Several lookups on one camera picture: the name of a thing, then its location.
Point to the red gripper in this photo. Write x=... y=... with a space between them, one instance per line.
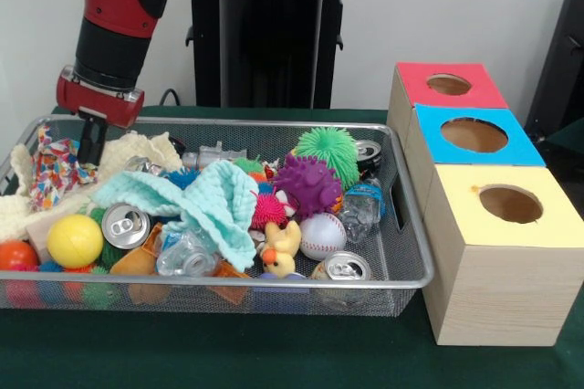
x=100 y=99

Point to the large colourful patterned cloth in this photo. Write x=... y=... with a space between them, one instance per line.
x=50 y=170

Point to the silver mesh bin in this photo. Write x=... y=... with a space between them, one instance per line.
x=182 y=300

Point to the wooden three-hole box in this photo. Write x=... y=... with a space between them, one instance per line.
x=502 y=293

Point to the cream knitted cloth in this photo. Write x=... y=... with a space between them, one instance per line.
x=141 y=147

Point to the silver drink can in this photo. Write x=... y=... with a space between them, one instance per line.
x=342 y=265
x=125 y=227

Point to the yellow ball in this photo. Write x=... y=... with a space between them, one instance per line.
x=75 y=240

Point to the mint knitted cloth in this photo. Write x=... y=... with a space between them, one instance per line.
x=214 y=197

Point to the yellow plush duck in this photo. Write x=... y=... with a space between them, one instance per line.
x=279 y=261

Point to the purple spiky toy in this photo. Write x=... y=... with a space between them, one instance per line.
x=310 y=183

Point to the green spiky ball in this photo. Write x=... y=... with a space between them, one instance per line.
x=326 y=147

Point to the white baseball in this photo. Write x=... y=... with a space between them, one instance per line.
x=323 y=237

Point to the dark green table cloth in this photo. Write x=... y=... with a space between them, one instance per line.
x=228 y=352

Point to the black panel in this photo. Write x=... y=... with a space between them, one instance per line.
x=566 y=65

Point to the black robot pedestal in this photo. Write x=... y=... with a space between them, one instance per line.
x=269 y=42

